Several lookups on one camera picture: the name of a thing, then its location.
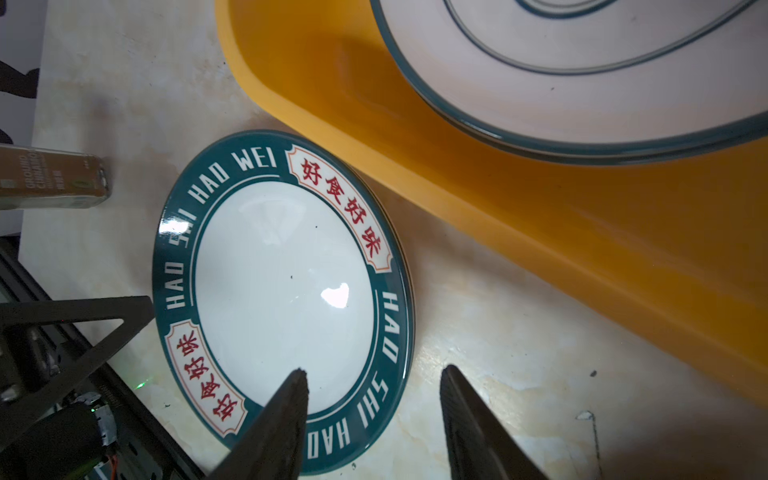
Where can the white plate green flower outline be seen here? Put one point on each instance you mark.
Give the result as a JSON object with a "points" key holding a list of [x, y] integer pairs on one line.
{"points": [[587, 82]]}

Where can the brown spice box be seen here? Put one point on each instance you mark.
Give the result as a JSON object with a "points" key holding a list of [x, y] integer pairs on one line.
{"points": [[41, 178]]}

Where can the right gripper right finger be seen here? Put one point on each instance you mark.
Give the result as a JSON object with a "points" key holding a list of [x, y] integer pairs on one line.
{"points": [[478, 446]]}

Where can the plate with green rim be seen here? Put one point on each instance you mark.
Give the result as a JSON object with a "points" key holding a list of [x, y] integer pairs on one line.
{"points": [[271, 255]]}

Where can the yellow plastic bin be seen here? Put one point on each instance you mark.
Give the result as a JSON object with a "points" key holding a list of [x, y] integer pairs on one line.
{"points": [[674, 251]]}

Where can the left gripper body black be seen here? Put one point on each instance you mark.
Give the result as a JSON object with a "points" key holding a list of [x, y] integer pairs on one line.
{"points": [[48, 430]]}

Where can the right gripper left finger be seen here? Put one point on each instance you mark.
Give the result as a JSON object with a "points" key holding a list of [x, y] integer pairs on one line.
{"points": [[272, 447]]}

